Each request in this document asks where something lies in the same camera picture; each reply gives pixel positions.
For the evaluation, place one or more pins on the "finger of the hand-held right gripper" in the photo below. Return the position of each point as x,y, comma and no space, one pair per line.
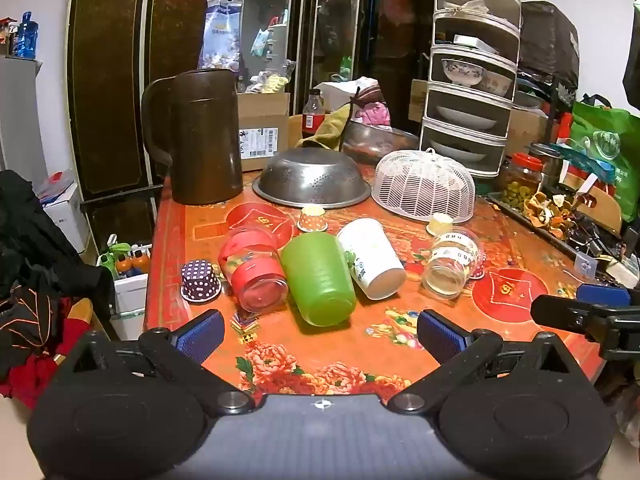
565,312
602,294

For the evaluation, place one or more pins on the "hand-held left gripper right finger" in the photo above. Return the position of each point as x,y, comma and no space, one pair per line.
442,337

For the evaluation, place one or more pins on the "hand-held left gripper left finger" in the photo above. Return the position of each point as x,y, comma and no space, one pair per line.
200,336

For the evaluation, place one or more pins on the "green plastic cup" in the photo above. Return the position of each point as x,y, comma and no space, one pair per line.
317,280

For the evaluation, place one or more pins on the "purple polka dot cupcake cup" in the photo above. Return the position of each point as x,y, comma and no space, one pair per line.
200,280

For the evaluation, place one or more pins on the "clear glass cup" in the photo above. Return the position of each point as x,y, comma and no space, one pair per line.
450,267

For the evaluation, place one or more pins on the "red small cupcake cup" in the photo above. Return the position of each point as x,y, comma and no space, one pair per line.
478,267

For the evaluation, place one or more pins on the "red sleeved glass cup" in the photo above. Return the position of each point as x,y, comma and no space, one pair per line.
252,272

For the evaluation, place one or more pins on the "white paper cup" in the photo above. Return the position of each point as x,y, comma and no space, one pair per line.
372,255

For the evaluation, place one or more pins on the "yellow small cupcake cup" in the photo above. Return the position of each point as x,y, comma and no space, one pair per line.
440,223

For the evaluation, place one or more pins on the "orange small cupcake cup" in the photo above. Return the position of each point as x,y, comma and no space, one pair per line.
311,220

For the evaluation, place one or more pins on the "white foam box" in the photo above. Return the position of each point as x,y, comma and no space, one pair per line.
131,295

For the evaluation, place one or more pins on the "dried orange peels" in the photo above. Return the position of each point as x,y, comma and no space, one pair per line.
547,212

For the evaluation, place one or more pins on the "red floral tablecloth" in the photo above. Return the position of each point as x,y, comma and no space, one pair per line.
310,350

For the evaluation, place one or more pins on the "green spray bottle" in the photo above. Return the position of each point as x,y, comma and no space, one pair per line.
112,255

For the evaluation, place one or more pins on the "red lid pickle jar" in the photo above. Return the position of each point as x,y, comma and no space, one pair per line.
522,182

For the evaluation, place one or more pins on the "green shopping bag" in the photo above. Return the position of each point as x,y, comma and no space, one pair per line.
607,145

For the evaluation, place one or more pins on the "white plastic food cover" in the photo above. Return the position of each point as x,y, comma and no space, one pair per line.
422,185

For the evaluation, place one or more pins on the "red cloth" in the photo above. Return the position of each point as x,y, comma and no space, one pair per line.
30,370

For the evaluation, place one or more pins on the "white cardboard box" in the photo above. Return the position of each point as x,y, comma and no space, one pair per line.
65,215

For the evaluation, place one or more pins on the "white plate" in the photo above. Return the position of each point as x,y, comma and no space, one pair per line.
457,152
465,117

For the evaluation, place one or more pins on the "black clothing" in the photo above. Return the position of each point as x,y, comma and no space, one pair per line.
35,240

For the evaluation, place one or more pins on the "steel colander bowl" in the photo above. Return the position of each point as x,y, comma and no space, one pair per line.
310,175

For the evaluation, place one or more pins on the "brown plastic pitcher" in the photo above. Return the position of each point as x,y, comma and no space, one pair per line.
200,140

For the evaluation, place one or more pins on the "metal basin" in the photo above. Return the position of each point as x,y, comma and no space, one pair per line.
380,142

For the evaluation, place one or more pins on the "pale patterned bowl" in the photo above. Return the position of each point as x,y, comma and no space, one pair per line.
499,84

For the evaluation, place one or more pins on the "pink cloth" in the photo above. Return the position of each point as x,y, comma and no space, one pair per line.
372,112

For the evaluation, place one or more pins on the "yellow green cloth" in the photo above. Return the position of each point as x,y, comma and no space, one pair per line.
327,127

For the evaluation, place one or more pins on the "red label drink bottle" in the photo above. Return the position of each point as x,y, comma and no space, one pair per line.
313,115

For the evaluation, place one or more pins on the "black bag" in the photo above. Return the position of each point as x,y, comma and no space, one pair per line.
547,45

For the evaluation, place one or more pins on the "blue patterned porcelain bowl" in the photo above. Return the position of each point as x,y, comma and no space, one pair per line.
462,72

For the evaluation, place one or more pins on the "white tiered food rack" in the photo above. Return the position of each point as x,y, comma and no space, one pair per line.
500,25

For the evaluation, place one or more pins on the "white cabinet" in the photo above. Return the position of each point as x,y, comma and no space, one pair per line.
20,110

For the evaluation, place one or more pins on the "dark wooden wardrobe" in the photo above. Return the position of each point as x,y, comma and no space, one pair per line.
110,60

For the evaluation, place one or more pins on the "blue snack bag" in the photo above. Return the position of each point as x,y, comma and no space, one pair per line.
220,30

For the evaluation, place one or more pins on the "blue water bottle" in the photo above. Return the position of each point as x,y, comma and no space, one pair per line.
25,35

